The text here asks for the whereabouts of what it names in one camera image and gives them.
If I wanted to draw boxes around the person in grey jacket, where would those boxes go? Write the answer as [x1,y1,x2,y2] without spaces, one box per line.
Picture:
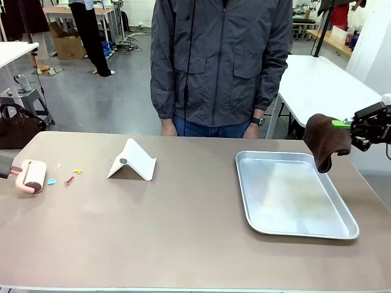
[150,0,294,128]

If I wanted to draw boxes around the bystander in red top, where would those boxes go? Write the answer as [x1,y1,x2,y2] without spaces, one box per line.
[331,0,368,30]

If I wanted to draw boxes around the thin black hanging cord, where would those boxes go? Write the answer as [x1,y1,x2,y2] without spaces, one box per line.
[183,0,197,137]

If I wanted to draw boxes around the wooden workbench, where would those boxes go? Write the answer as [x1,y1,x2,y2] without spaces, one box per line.
[305,29,354,57]

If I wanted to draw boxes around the small white side table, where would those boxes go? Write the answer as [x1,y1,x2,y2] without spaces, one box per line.
[0,42,40,70]

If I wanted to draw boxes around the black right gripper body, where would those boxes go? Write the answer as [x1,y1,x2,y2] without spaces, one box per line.
[349,101,391,153]

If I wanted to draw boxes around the brown cardboard box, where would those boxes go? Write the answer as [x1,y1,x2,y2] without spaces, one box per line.
[48,21,88,61]

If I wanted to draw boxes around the dark drink bottles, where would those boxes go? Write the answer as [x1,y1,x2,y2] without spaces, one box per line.
[345,25,363,49]

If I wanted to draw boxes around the black slanted pole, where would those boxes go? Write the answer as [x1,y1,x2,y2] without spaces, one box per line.
[312,0,334,57]

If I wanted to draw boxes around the pink lint roller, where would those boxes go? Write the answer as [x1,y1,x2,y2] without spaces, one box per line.
[10,159,48,195]

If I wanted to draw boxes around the blue jeans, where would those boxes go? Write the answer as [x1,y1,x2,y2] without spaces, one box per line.
[172,113,252,139]

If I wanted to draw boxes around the bystander in dark skirt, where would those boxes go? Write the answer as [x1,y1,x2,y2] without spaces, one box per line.
[2,0,51,73]

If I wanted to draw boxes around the white lint roller stand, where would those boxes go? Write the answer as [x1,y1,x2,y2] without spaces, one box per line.
[106,137,158,183]

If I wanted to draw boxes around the person's left hand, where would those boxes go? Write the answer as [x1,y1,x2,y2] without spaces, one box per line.
[243,123,261,139]

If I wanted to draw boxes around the dark brown handbag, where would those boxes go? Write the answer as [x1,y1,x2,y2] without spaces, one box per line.
[0,103,48,151]

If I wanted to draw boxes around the grey metal stool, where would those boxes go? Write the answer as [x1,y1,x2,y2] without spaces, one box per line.
[0,87,56,125]

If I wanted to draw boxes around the bystander in black trousers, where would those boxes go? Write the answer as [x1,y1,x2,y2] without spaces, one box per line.
[68,0,112,78]

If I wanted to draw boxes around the brown cloth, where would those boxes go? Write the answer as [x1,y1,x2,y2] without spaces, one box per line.
[302,113,353,175]

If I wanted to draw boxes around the grey mug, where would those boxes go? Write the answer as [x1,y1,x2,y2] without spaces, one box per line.
[13,73,33,93]

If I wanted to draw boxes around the small white box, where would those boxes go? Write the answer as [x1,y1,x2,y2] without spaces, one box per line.
[332,25,349,39]

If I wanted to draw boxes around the person's right hand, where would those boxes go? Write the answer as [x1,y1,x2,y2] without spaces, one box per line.
[160,117,179,137]

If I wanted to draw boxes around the person's right forearm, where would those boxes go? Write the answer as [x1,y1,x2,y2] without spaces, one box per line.
[150,74,176,120]

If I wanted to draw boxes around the silver metal tray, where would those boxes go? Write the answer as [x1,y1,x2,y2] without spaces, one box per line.
[235,150,360,241]

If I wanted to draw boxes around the wooden background desk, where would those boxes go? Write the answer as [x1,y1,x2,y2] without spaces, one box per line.
[42,5,126,44]

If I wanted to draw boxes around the blue plastic bag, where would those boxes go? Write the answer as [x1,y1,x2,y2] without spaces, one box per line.
[101,40,117,59]

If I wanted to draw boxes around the person's left forearm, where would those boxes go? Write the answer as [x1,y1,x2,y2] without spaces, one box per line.
[253,60,291,112]

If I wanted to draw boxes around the large white table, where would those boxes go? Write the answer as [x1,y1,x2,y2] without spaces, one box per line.
[265,54,384,140]

